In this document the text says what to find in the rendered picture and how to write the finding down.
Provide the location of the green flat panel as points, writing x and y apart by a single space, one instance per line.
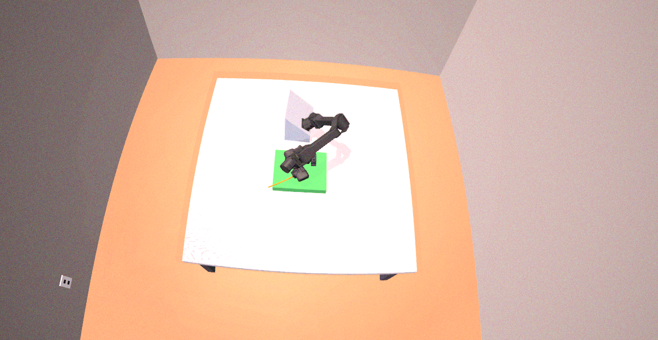
316 183

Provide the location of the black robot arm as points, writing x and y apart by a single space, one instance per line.
307 152

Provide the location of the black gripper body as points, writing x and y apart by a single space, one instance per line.
301 173

